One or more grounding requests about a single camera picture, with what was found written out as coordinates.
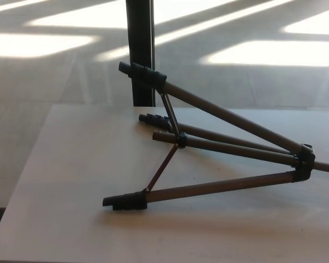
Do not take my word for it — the brown and black camera tripod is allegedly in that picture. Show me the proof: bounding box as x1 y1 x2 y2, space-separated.
102 61 329 211

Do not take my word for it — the black vertical post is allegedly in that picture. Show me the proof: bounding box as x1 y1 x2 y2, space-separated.
125 0 157 107

